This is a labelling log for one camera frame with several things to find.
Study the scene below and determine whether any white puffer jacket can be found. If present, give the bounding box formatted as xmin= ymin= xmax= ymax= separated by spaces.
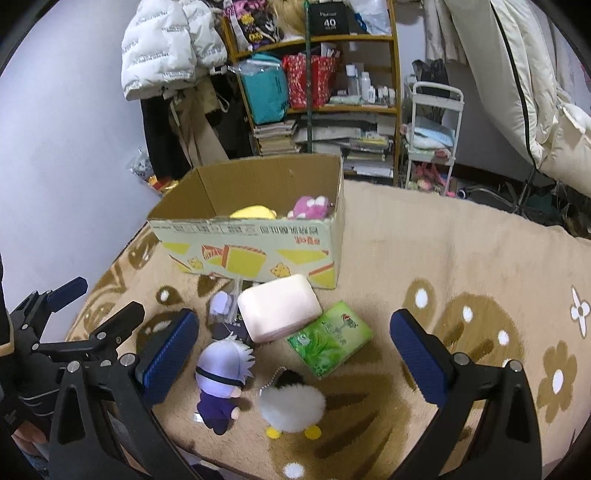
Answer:
xmin=121 ymin=0 xmax=228 ymax=101

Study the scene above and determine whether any green tissue pack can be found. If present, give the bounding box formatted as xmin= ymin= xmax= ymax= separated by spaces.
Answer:
xmin=286 ymin=301 xmax=374 ymax=380

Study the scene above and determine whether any black gift box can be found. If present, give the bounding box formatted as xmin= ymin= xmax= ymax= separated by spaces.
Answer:
xmin=308 ymin=2 xmax=352 ymax=37

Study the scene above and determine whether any person's left hand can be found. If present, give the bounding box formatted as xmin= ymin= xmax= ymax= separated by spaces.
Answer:
xmin=13 ymin=421 xmax=51 ymax=460

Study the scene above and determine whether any teal bag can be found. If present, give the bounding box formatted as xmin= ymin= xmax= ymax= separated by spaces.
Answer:
xmin=238 ymin=53 xmax=290 ymax=125

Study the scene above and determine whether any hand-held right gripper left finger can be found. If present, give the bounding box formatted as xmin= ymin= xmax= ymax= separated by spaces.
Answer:
xmin=48 ymin=308 xmax=200 ymax=480

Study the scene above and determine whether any group of white bottles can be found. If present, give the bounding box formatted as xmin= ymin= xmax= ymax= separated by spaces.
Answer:
xmin=345 ymin=62 xmax=398 ymax=105

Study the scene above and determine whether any yellow plush toy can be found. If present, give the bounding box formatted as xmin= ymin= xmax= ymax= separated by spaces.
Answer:
xmin=229 ymin=205 xmax=279 ymax=220

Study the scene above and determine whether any colourful printed cloth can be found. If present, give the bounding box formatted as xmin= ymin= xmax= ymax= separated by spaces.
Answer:
xmin=224 ymin=0 xmax=283 ymax=51

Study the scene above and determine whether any light blue folded cloth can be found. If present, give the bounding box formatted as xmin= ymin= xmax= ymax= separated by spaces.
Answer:
xmin=406 ymin=117 xmax=457 ymax=151

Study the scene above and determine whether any black bag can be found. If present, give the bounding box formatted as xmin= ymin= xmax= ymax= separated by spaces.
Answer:
xmin=412 ymin=59 xmax=451 ymax=99

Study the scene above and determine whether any purple white-haired plush doll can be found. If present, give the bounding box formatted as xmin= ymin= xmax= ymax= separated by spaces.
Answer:
xmin=194 ymin=333 xmax=256 ymax=435

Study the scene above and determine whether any beige flower printed blanket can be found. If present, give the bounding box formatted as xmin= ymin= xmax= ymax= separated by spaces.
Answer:
xmin=65 ymin=178 xmax=591 ymax=480

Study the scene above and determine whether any pale pink tissue pack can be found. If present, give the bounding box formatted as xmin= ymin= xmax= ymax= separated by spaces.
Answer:
xmin=237 ymin=274 xmax=323 ymax=344

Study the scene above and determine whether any cream duvet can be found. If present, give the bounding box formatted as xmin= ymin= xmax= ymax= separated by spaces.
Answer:
xmin=443 ymin=0 xmax=591 ymax=197

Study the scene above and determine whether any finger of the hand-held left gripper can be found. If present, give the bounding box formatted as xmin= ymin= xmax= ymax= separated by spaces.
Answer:
xmin=7 ymin=276 xmax=89 ymax=335
xmin=33 ymin=301 xmax=147 ymax=366

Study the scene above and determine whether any pink plush toy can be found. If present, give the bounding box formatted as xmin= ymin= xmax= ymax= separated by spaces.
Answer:
xmin=286 ymin=196 xmax=333 ymax=220

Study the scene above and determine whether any small bagged purple plush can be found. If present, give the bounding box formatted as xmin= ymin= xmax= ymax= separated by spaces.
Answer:
xmin=207 ymin=290 xmax=242 ymax=326

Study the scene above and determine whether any white fluffy duck plush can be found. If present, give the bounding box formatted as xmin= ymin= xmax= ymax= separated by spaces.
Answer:
xmin=256 ymin=369 xmax=328 ymax=440

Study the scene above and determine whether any white trolley cart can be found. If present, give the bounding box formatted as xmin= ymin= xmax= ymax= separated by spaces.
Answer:
xmin=401 ymin=81 xmax=464 ymax=197

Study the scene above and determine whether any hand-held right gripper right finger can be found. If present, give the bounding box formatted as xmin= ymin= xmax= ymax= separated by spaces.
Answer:
xmin=389 ymin=308 xmax=544 ymax=480

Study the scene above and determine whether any dark hanging coat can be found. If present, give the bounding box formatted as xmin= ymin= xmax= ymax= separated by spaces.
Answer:
xmin=140 ymin=92 xmax=188 ymax=185

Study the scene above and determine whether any pile of small toys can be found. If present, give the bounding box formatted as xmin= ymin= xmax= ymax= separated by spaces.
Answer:
xmin=128 ymin=148 xmax=180 ymax=198

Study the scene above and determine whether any beige hanging coat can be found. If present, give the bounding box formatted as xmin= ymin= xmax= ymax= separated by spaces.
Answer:
xmin=168 ymin=83 xmax=232 ymax=167

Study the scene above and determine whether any green pole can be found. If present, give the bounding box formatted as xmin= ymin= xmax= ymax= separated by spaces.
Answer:
xmin=304 ymin=0 xmax=315 ymax=154

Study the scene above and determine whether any printed cardboard box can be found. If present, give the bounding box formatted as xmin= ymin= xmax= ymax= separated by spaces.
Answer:
xmin=147 ymin=154 xmax=346 ymax=291

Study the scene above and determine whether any pile of magazines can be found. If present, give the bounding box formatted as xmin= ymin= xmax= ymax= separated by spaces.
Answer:
xmin=295 ymin=113 xmax=396 ymax=179

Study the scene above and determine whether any wooden shelf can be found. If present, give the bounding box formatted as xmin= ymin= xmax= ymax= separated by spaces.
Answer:
xmin=219 ymin=0 xmax=402 ymax=185

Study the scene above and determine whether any stack of old books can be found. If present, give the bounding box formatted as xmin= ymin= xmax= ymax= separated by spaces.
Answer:
xmin=252 ymin=120 xmax=299 ymax=156

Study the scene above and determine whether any red gift bag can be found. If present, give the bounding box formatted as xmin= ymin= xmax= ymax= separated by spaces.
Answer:
xmin=281 ymin=53 xmax=340 ymax=110

